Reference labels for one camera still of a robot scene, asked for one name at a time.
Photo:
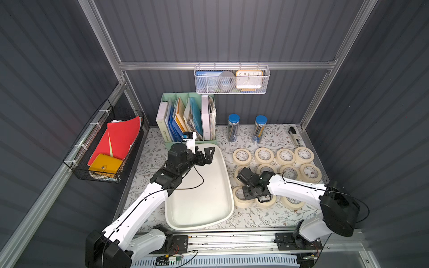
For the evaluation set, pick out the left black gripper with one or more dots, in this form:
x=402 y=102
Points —
x=198 y=158

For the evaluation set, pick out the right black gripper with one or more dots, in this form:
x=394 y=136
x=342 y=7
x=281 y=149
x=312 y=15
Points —
x=248 y=183

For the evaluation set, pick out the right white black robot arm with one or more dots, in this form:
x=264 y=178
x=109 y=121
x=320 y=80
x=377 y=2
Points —
x=339 y=211

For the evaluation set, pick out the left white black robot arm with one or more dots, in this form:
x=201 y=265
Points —
x=116 y=246

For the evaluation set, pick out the white plastic storage box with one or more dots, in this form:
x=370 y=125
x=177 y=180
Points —
x=204 y=198

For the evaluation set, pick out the blue box in basket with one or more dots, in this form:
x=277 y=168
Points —
x=207 y=80

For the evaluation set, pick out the grey tape roll in basket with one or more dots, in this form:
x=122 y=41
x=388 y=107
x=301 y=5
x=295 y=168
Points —
x=226 y=81

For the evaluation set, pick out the floral table mat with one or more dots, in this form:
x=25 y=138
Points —
x=275 y=137

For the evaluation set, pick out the left blue-capped pencil tube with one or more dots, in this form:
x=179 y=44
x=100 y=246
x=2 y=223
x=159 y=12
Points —
x=233 y=124

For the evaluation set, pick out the blue-capped pencil tube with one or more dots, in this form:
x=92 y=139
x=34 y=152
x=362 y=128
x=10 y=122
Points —
x=233 y=124
x=260 y=123

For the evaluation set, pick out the white binder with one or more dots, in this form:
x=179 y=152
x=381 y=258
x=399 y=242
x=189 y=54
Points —
x=205 y=118

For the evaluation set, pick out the white workspace book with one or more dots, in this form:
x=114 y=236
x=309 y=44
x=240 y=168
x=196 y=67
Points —
x=162 y=120

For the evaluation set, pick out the right blue-capped pencil tube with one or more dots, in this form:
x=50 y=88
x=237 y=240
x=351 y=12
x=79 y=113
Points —
x=260 y=123

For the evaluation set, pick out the black white stapler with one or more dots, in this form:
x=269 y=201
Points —
x=294 y=137

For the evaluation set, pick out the yellow white alarm clock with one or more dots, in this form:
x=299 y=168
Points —
x=249 y=79

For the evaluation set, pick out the red paper folder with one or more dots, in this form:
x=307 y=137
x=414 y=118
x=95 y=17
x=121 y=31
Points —
x=118 y=139

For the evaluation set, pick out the yellow wallet notebook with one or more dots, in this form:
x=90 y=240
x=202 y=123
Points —
x=105 y=164

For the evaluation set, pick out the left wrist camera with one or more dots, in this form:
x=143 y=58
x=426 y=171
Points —
x=190 y=140

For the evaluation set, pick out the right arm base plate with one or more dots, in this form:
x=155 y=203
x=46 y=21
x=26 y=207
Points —
x=286 y=241

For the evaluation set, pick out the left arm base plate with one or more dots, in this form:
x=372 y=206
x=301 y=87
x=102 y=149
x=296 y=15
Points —
x=175 y=244

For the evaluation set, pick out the black wire side basket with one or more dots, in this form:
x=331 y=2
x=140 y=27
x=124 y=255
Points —
x=78 y=160

